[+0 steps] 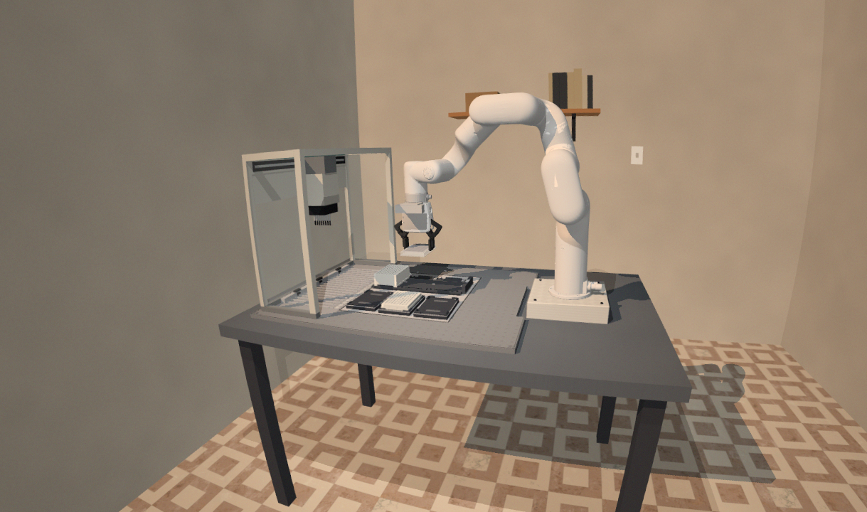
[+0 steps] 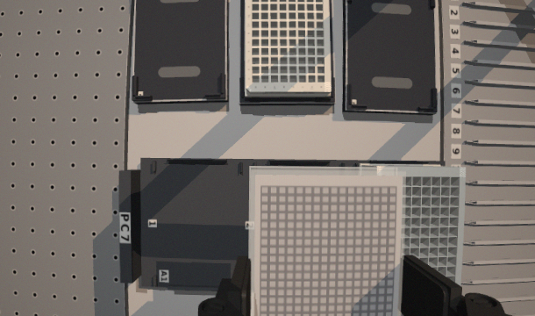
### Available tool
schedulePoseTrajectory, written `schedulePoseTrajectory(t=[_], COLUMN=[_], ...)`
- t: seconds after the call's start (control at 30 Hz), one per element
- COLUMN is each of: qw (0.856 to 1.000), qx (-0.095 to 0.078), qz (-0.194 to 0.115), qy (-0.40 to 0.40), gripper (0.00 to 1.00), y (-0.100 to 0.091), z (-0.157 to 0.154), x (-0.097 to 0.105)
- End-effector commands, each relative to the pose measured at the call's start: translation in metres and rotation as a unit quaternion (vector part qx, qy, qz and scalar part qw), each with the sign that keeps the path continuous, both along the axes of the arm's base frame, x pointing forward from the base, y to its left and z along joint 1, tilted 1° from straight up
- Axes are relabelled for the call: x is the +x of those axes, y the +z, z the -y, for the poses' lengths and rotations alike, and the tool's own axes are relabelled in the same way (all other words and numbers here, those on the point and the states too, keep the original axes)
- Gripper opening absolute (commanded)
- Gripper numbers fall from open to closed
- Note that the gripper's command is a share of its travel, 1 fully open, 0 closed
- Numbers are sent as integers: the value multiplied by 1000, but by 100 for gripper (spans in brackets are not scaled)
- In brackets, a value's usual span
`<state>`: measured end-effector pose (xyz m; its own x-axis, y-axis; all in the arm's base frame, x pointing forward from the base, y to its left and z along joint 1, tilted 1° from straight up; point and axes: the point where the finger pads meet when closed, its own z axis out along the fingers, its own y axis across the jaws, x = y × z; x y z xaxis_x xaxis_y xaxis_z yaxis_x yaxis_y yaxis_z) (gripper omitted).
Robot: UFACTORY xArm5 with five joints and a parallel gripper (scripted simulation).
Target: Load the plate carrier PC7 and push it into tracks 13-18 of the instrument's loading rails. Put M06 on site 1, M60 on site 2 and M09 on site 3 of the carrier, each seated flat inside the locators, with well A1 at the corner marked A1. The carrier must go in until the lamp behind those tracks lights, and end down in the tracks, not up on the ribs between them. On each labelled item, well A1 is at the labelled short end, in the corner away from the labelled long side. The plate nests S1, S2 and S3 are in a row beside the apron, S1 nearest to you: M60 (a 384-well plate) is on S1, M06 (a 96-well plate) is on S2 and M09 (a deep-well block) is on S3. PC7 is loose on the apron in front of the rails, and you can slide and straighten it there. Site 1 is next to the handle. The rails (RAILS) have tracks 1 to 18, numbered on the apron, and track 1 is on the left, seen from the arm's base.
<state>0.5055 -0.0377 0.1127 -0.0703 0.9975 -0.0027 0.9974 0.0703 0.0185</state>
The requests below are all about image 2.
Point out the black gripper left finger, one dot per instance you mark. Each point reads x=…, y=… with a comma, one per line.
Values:
x=237, y=300

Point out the grey multi-well plate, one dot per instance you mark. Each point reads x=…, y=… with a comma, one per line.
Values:
x=326, y=241

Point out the white well plate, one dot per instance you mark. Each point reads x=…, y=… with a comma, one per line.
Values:
x=304, y=52

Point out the grey perforated base plate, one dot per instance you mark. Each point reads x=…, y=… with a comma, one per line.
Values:
x=62, y=121

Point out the grey deep-well block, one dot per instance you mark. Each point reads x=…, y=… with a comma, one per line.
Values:
x=425, y=195

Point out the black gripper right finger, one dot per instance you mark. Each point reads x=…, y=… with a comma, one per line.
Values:
x=426, y=292

